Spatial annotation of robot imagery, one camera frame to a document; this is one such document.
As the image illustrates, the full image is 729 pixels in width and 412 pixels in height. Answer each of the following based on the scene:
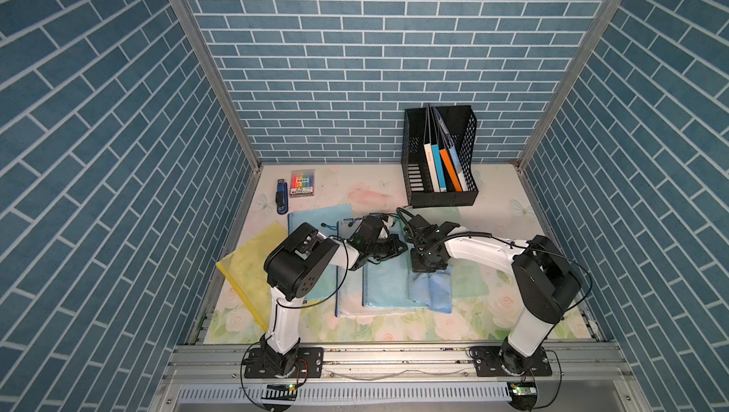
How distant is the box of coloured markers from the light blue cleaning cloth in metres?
0.54

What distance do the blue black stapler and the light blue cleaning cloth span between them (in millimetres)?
543

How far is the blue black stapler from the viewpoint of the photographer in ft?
3.42

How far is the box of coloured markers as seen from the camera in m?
1.11

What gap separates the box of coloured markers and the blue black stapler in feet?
0.08

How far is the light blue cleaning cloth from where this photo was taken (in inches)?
32.9

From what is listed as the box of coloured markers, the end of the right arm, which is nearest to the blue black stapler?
the box of coloured markers

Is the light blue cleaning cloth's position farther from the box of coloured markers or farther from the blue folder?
the box of coloured markers

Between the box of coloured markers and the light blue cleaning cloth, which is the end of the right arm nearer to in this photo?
the light blue cleaning cloth

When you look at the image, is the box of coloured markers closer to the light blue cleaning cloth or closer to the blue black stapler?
the blue black stapler

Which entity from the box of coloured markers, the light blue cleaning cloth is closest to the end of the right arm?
the light blue cleaning cloth
